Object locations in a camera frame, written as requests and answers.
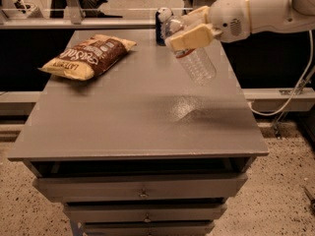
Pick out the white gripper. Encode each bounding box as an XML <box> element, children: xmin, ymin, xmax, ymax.
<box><xmin>165</xmin><ymin>0</ymin><xmax>251</xmax><ymax>51</ymax></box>

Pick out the clear plastic water bottle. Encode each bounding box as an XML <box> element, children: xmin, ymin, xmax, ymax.
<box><xmin>159</xmin><ymin>7</ymin><xmax>217</xmax><ymax>86</ymax></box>

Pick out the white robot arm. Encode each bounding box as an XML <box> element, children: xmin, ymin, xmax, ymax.
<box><xmin>165</xmin><ymin>0</ymin><xmax>315</xmax><ymax>51</ymax></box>

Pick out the blue Pepsi can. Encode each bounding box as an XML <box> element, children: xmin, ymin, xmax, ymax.
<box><xmin>156</xmin><ymin>8</ymin><xmax>165</xmax><ymax>45</ymax></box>

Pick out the brown yellow chip bag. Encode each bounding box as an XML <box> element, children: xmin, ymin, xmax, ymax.
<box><xmin>39</xmin><ymin>34</ymin><xmax>136</xmax><ymax>81</ymax></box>

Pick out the grey drawer cabinet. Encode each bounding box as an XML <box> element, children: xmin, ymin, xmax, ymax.
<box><xmin>7</xmin><ymin>28</ymin><xmax>271</xmax><ymax>236</ymax></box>

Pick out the top grey drawer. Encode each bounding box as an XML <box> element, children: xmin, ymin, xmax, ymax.
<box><xmin>33</xmin><ymin>173</ymin><xmax>247</xmax><ymax>203</ymax></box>

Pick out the grey drawer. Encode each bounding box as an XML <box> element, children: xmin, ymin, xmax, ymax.
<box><xmin>84</xmin><ymin>221</ymin><xmax>215</xmax><ymax>236</ymax></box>
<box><xmin>33</xmin><ymin>173</ymin><xmax>247</xmax><ymax>203</ymax></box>
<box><xmin>64</xmin><ymin>204</ymin><xmax>227</xmax><ymax>223</ymax></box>

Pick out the bottom grey drawer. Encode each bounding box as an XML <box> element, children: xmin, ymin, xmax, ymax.
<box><xmin>84</xmin><ymin>221</ymin><xmax>215</xmax><ymax>236</ymax></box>

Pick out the middle grey drawer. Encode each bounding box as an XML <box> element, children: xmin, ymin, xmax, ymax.
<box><xmin>64</xmin><ymin>204</ymin><xmax>227</xmax><ymax>223</ymax></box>

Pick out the white cable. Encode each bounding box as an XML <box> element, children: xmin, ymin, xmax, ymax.
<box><xmin>249</xmin><ymin>29</ymin><xmax>315</xmax><ymax>118</ymax></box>

